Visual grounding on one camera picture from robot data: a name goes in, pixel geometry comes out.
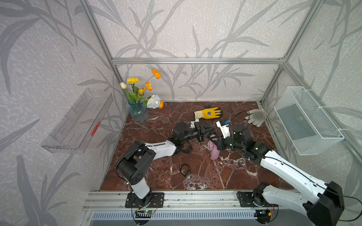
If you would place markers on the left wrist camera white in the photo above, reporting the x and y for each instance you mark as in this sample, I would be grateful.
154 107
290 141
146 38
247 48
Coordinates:
193 124

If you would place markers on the left circuit board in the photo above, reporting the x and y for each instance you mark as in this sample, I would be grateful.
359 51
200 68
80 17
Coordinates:
144 213

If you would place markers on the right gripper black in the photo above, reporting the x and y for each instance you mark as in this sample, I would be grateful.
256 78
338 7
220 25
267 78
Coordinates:
220 143

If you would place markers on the artificial flower bouquet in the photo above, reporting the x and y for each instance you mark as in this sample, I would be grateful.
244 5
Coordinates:
136 96

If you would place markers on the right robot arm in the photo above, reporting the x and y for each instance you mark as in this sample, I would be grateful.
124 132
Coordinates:
321 202

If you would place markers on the yellow black work glove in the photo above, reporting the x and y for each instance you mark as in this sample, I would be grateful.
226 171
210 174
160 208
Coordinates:
208 113

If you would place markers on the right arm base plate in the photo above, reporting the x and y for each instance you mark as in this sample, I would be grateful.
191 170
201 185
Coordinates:
252 199

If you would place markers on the right circuit board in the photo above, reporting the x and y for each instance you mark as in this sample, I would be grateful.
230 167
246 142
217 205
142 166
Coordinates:
263 216

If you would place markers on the aluminium frame crossbar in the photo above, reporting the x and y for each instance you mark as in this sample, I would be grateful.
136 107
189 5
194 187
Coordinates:
248 61

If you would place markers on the circuit board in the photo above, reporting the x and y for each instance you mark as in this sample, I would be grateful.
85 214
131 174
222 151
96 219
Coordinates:
144 213
263 216

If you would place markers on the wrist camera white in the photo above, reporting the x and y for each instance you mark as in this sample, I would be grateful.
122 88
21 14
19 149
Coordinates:
223 125
193 124

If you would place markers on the blue glass vase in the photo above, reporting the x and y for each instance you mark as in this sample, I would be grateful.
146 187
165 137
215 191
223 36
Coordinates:
139 112

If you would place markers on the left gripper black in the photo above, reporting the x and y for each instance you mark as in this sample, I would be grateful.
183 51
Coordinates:
202 134

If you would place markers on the white knit glove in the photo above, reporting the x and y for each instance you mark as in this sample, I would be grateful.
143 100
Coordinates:
256 117

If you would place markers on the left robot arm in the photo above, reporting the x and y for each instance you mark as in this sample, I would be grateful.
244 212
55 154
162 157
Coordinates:
136 161

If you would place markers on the aluminium front rail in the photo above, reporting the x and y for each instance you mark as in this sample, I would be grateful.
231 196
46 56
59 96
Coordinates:
175 200

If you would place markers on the white wire mesh basket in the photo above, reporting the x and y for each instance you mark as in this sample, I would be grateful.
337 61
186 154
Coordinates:
308 126

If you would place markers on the pink fluffy cloth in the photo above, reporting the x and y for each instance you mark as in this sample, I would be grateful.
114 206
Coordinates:
214 152

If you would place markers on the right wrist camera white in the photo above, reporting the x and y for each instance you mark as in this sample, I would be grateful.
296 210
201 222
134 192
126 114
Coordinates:
223 125

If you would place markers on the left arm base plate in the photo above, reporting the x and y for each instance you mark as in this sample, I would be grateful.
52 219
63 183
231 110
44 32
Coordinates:
151 200

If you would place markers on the clear plastic wall tray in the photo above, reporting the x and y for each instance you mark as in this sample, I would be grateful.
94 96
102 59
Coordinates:
75 131

